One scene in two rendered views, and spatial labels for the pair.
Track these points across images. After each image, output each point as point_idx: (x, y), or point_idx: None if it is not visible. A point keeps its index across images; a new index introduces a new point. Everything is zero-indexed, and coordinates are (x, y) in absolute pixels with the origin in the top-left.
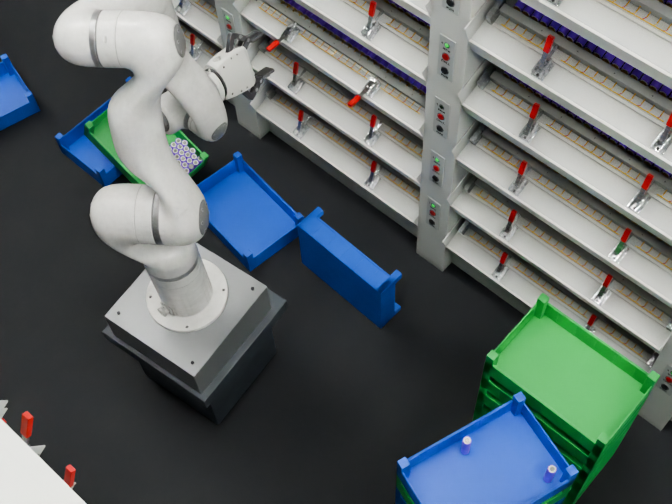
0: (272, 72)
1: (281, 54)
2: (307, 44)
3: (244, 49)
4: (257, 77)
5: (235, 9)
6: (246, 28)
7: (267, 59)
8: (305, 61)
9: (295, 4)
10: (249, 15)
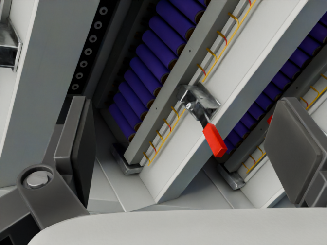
0: (299, 105)
1: (251, 155)
2: (229, 61)
3: (50, 234)
4: (322, 191)
5: (148, 209)
6: (193, 199)
7: (256, 180)
8: (270, 112)
9: (150, 87)
10: (161, 185)
